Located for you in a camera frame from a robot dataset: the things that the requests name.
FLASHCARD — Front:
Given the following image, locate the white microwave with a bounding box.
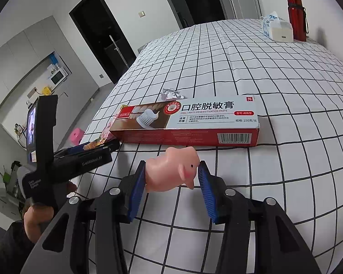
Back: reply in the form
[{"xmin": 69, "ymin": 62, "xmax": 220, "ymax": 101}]
[{"xmin": 47, "ymin": 66, "xmax": 69, "ymax": 85}]

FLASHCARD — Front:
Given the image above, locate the person's left hand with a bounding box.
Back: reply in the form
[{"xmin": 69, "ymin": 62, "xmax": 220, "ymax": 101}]
[{"xmin": 23, "ymin": 181, "xmax": 78, "ymax": 234}]

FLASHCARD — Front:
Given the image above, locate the pink snack packet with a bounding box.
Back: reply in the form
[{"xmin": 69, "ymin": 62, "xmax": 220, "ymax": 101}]
[{"xmin": 83, "ymin": 113, "xmax": 121, "ymax": 150}]

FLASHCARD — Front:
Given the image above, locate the white blue tissue pack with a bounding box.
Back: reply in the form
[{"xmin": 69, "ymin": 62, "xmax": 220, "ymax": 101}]
[{"xmin": 260, "ymin": 11, "xmax": 286, "ymax": 36}]

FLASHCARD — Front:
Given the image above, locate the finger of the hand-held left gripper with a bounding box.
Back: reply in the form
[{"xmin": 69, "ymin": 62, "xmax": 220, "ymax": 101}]
[
  {"xmin": 66, "ymin": 144, "xmax": 88, "ymax": 156},
  {"xmin": 55, "ymin": 140, "xmax": 121, "ymax": 158}
]

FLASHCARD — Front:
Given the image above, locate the crumpled white paper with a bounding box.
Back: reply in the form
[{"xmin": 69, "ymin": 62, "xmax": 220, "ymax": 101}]
[{"xmin": 161, "ymin": 88, "xmax": 185, "ymax": 101}]

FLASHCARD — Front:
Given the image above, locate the black door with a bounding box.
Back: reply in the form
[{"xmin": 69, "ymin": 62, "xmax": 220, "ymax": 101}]
[{"xmin": 174, "ymin": 0, "xmax": 226, "ymax": 29}]

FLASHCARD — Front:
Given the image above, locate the red water bottle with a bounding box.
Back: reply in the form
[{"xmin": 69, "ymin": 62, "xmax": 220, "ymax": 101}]
[{"xmin": 287, "ymin": 0, "xmax": 310, "ymax": 42}]

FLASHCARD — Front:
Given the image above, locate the person's left forearm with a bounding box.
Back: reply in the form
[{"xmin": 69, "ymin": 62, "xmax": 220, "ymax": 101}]
[{"xmin": 0, "ymin": 220, "xmax": 43, "ymax": 274}]

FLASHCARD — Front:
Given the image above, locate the white box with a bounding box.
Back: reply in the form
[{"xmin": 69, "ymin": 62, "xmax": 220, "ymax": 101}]
[{"xmin": 270, "ymin": 21, "xmax": 294, "ymax": 43}]

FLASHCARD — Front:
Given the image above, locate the pink plastic stool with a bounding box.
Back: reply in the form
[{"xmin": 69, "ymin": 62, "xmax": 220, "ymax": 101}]
[{"xmin": 69, "ymin": 129, "xmax": 85, "ymax": 145}]

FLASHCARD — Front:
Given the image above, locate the pink pig toy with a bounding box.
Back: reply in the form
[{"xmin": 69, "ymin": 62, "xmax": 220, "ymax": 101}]
[{"xmin": 144, "ymin": 146, "xmax": 201, "ymax": 192}]

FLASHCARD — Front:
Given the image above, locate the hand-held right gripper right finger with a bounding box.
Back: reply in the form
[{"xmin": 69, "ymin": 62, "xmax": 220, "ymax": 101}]
[{"xmin": 197, "ymin": 161, "xmax": 323, "ymax": 274}]

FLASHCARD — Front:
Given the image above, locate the red toothpaste box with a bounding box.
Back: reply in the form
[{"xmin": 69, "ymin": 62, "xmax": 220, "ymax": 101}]
[{"xmin": 109, "ymin": 95, "xmax": 260, "ymax": 148}]

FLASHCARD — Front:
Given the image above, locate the white checked tablecloth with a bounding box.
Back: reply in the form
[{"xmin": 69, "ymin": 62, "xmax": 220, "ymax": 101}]
[{"xmin": 71, "ymin": 18, "xmax": 343, "ymax": 274}]

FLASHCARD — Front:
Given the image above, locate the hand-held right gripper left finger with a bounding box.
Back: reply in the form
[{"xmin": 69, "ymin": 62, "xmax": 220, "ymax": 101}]
[{"xmin": 20, "ymin": 160, "xmax": 147, "ymax": 274}]

